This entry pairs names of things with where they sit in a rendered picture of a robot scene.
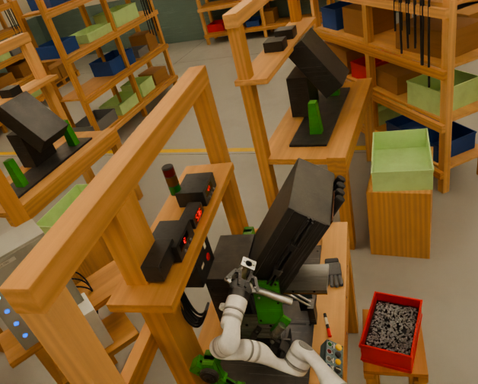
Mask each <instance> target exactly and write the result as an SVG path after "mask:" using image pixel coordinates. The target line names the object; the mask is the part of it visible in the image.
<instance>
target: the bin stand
mask: <svg viewBox="0 0 478 384"><path fill-rule="evenodd" d="M368 311H369V309H363V310H362V324H363V329H364V327H365V322H366V319H367V316H368ZM363 372H364V378H365V380H366V384H381V383H380V375H384V376H408V377H409V384H427V383H428V382H429V373H428V367H427V362H426V356H425V346H424V340H423V335H422V325H421V327H420V331H419V339H418V344H417V348H416V355H415V360H414V364H413V372H412V373H411V374H409V373H404V372H400V371H398V370H392V369H389V368H386V367H382V366H378V365H374V364H371V363H366V362H363Z"/></svg>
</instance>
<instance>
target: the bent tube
mask: <svg viewBox="0 0 478 384"><path fill-rule="evenodd" d="M256 264H257V262H256V261H253V260H251V259H249V258H246V257H243V258H242V262H241V266H242V267H243V270H242V277H241V278H243V279H244V280H246V279H247V278H246V275H247V273H248V271H249V270H252V271H255V267H256ZM259 289H260V291H259V292H258V293H257V294H259V295H261V296H265V297H267V298H270V299H273V300H275V301H278V302H282V303H285V304H286V305H289V306H291V305H292V302H293V298H291V297H288V296H284V295H282V294H279V293H276V292H273V291H271V290H267V289H264V288H262V287H260V286H259Z"/></svg>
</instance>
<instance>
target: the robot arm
mask: <svg viewBox="0 0 478 384"><path fill-rule="evenodd" d="M242 270H243V267H242V266H241V264H239V268H238V269H237V268H235V269H233V271H231V272H230V273H229V274H228V275H227V276H226V277H225V279H224V281H225V282H228V283H229V286H230V289H229V292H228V296H227V299H226V302H225V303H220V305H219V309H220V310H222V311H223V314H222V317H221V323H220V324H221V328H222V329H223V332H222V334H221V335H219V336H218V337H216V338H214V339H213V340H212V341H211V343H210V345H209V350H210V353H211V354H212V356H213V357H215V358H217V359H220V360H243V361H247V362H252V363H259V364H263V365H265V366H269V367H272V368H273V369H276V370H279V371H282V372H284V373H287V374H290V375H293V376H304V375H305V374H306V373H307V371H308V370H309V368H310V366H311V367H312V368H313V370H314V372H315V373H316V374H317V377H318V379H319V382H320V384H348V383H347V382H345V381H344V380H343V379H342V378H341V377H339V376H338V375H337V374H336V373H335V372H334V371H333V370H332V369H331V368H330V367H329V366H328V365H327V364H326V363H325V361H324V360H323V359H322V358H321V357H320V356H319V355H318V353H317V352H316V351H315V350H314V349H313V348H312V347H311V346H310V345H308V344H307V343H305V342H304V341H301V340H295V341H294V342H293V343H292V345H291V347H290V348H289V350H288V352H287V354H286V355H285V358H284V359H281V358H278V357H277V356H276V355H275V354H274V353H273V352H272V351H271V350H270V348H269V347H268V346H267V345H266V344H264V343H263V342H260V341H254V340H250V339H241V322H242V319H243V316H244V313H245V311H246V307H247V303H248V299H249V296H250V294H251V293H254V294H257V293H258V292H259V291H260V289H259V285H258V282H257V277H255V276H254V275H253V271H252V270H249V273H248V277H247V279H246V280H244V279H243V278H241V277H242ZM234 274H237V276H236V279H235V280H233V281H231V277H232V276H233V275H234ZM250 280H252V284H253V288H252V289H251V287H250Z"/></svg>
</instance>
